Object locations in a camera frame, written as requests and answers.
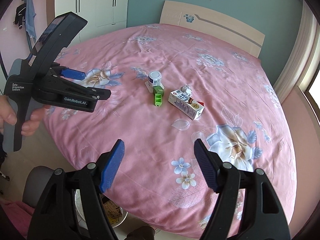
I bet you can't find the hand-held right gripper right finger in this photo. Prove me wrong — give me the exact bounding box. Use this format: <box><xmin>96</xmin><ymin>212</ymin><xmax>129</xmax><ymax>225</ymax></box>
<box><xmin>194</xmin><ymin>139</ymin><xmax>292</xmax><ymax>240</ymax></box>

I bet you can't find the dark cloth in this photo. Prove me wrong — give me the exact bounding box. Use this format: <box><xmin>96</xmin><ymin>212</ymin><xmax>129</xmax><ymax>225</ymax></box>
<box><xmin>126</xmin><ymin>225</ymin><xmax>156</xmax><ymax>240</ymax></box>

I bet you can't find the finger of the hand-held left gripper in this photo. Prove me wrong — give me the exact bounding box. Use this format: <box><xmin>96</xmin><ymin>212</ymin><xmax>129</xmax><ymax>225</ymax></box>
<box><xmin>50</xmin><ymin>64</ymin><xmax>86</xmax><ymax>81</ymax></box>
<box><xmin>37</xmin><ymin>76</ymin><xmax>112</xmax><ymax>100</ymax></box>

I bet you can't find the white milk carton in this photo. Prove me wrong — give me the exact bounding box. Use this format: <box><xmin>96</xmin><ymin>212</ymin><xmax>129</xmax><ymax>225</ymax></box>
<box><xmin>167</xmin><ymin>89</ymin><xmax>205</xmax><ymax>120</ymax></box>

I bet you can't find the blue hanging cloth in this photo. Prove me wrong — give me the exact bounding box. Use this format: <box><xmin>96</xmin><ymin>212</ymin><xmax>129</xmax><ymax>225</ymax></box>
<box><xmin>24</xmin><ymin>0</ymin><xmax>38</xmax><ymax>45</ymax></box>

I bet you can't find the white bottle with blue label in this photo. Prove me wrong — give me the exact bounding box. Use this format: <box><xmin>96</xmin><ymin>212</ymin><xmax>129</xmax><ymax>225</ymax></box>
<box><xmin>146</xmin><ymin>71</ymin><xmax>162</xmax><ymax>92</ymax></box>

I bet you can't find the person's left hand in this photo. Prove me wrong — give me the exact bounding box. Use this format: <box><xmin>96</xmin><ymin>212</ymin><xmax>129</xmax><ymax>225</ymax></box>
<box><xmin>0</xmin><ymin>95</ymin><xmax>50</xmax><ymax>137</ymax></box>

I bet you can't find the trash bin with white liner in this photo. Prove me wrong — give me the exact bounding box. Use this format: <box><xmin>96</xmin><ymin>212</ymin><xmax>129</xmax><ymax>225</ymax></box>
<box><xmin>72</xmin><ymin>187</ymin><xmax>129</xmax><ymax>228</ymax></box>

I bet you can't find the grey stool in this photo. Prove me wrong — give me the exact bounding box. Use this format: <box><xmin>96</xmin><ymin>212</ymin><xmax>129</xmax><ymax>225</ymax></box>
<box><xmin>22</xmin><ymin>165</ymin><xmax>56</xmax><ymax>208</ymax></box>

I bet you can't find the black hanging cloth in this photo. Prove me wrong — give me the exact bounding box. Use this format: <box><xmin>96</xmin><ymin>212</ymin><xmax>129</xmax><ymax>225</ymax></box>
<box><xmin>14</xmin><ymin>4</ymin><xmax>27</xmax><ymax>25</ymax></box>

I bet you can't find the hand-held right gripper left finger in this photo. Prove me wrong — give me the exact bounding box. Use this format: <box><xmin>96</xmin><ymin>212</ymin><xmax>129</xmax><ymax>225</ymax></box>
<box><xmin>27</xmin><ymin>139</ymin><xmax>125</xmax><ymax>240</ymax></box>

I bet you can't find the pink floral bed sheet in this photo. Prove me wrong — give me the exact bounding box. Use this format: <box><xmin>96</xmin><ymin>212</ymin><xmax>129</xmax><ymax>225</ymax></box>
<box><xmin>42</xmin><ymin>23</ymin><xmax>297</xmax><ymax>239</ymax></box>

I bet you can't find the beige wooden headboard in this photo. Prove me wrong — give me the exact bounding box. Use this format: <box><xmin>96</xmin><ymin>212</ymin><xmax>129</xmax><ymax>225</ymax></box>
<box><xmin>159</xmin><ymin>0</ymin><xmax>265</xmax><ymax>58</ymax></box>

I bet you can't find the beige curtain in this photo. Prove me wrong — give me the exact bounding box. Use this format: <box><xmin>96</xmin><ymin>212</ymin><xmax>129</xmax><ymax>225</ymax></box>
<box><xmin>274</xmin><ymin>0</ymin><xmax>320</xmax><ymax>104</ymax></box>

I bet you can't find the small green box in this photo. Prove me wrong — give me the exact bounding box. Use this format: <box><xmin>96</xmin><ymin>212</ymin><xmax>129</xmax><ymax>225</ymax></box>
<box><xmin>153</xmin><ymin>86</ymin><xmax>165</xmax><ymax>107</ymax></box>

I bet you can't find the pink cloth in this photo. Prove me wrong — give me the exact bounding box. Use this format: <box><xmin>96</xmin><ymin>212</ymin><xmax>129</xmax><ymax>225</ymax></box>
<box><xmin>0</xmin><ymin>200</ymin><xmax>34</xmax><ymax>240</ymax></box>

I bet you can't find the crumpled clear wrapper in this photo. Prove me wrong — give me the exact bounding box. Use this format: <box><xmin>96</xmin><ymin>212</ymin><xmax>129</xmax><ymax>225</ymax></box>
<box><xmin>180</xmin><ymin>84</ymin><xmax>192</xmax><ymax>97</ymax></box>

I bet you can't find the white wardrobe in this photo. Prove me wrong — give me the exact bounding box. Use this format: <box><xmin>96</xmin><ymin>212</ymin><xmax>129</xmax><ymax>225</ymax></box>
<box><xmin>54</xmin><ymin>0</ymin><xmax>130</xmax><ymax>47</ymax></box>

